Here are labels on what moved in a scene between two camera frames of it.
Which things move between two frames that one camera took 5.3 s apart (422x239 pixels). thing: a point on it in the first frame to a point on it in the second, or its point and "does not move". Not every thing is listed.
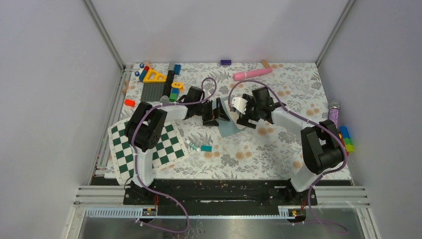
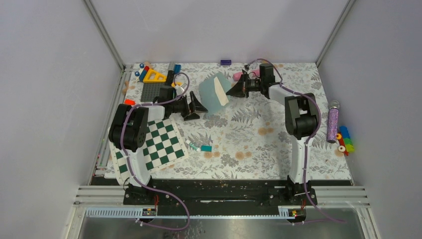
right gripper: (245, 122) to (240, 89)
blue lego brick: (177, 69) does not move
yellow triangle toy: (153, 76) does not move
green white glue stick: (189, 142) does not move
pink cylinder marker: (239, 76) does not move
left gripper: (210, 120) to (194, 106)
